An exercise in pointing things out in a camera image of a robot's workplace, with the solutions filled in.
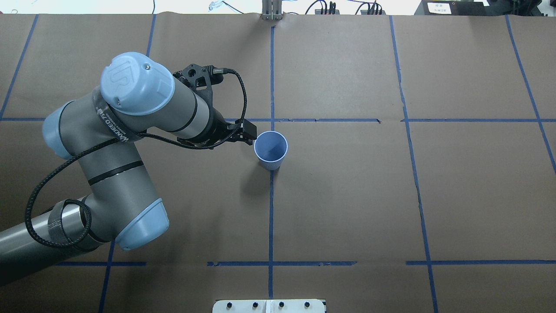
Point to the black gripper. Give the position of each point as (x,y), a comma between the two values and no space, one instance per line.
(216,128)

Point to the blue ribbed cup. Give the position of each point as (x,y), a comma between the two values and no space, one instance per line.
(270,148)

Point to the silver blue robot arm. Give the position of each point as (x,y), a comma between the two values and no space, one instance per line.
(197,108)

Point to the upper orange black connector box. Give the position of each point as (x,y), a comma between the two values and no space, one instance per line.
(326,8)

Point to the brown paper table cover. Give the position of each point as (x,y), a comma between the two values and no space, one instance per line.
(347,195)

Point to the black labelled power box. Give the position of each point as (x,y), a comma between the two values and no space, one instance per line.
(450,8)

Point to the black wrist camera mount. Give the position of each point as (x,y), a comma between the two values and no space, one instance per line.
(200,80)

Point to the aluminium frame post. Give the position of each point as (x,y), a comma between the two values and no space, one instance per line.
(271,10)

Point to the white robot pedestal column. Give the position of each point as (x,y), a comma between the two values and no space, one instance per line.
(270,306)

